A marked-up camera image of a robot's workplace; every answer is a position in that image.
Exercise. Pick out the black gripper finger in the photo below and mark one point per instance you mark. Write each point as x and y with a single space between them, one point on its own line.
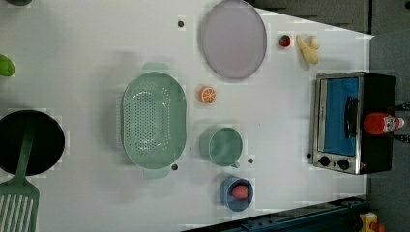
402 107
405 138

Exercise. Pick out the red ketchup bottle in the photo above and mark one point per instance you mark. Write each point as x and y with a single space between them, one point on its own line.
382 123

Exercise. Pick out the black toaster oven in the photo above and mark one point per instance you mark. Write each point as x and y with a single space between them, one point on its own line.
342 102

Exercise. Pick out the yellow red clamp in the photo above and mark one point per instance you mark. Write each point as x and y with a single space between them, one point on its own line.
371 224

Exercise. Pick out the yellow banana toy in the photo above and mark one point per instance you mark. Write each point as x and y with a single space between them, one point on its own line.
309 50

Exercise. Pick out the small red strawberry toy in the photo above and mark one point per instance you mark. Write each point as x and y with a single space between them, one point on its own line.
284 41

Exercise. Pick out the red toy strawberry in bowl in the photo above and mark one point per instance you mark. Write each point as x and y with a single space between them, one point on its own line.
240 192

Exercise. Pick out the blue bowl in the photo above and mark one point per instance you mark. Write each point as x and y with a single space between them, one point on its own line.
226 197

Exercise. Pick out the green metal pot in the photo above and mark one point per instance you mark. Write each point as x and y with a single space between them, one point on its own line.
221 146

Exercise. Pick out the grey oval plate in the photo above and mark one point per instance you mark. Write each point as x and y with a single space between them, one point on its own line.
234 39

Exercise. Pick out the orange slice toy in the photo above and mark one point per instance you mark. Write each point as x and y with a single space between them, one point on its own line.
207 94

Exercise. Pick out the green perforated colander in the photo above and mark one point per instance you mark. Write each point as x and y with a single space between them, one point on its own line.
154 110

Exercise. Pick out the green slotted spatula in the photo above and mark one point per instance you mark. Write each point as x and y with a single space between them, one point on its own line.
19 197

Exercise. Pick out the green round object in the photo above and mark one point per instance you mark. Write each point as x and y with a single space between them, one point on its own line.
7 67

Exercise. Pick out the blue metal frame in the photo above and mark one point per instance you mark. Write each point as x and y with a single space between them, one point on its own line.
335 216

